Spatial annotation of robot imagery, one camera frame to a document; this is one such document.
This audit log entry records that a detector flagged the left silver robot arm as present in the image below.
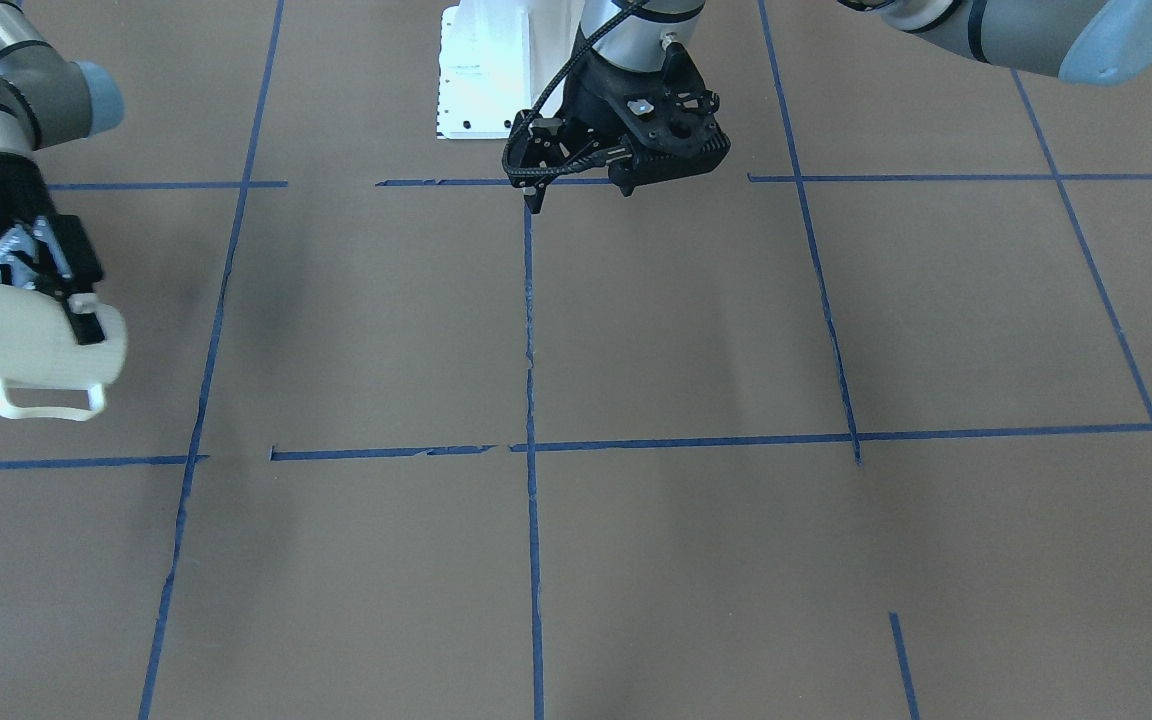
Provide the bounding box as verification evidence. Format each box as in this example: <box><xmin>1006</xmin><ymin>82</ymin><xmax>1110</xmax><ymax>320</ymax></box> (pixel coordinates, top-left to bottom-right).
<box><xmin>500</xmin><ymin>1</ymin><xmax>1152</xmax><ymax>214</ymax></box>

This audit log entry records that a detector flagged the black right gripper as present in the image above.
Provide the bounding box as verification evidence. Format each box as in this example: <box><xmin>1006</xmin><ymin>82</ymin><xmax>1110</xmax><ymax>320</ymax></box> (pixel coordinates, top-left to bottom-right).
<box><xmin>0</xmin><ymin>152</ymin><xmax>106</xmax><ymax>346</ymax></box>

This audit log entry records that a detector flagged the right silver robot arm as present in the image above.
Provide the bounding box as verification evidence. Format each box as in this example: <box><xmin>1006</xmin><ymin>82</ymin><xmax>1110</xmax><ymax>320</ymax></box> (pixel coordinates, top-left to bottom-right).
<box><xmin>0</xmin><ymin>1</ymin><xmax>126</xmax><ymax>346</ymax></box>

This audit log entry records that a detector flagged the white ribbed mug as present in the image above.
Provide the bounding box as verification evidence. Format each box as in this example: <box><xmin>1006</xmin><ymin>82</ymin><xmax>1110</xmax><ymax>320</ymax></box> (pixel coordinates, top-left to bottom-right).
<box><xmin>0</xmin><ymin>285</ymin><xmax>129</xmax><ymax>420</ymax></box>

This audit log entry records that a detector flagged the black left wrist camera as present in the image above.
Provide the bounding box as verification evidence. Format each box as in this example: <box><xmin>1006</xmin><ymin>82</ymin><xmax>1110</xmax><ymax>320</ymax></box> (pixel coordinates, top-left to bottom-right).
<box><xmin>604</xmin><ymin>41</ymin><xmax>732</xmax><ymax>197</ymax></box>

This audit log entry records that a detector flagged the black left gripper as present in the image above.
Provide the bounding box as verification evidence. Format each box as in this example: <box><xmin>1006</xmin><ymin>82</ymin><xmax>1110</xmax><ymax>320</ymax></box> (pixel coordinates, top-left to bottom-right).
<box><xmin>511</xmin><ymin>60</ymin><xmax>637</xmax><ymax>215</ymax></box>

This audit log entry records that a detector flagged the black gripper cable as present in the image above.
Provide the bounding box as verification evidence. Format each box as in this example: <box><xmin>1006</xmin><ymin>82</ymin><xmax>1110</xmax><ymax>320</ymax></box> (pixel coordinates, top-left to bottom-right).
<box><xmin>501</xmin><ymin>0</ymin><xmax>652</xmax><ymax>185</ymax></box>

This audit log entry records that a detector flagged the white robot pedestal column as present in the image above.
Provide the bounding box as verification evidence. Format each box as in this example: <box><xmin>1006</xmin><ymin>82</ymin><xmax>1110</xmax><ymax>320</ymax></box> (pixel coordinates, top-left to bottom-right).
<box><xmin>435</xmin><ymin>1</ymin><xmax>582</xmax><ymax>141</ymax></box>

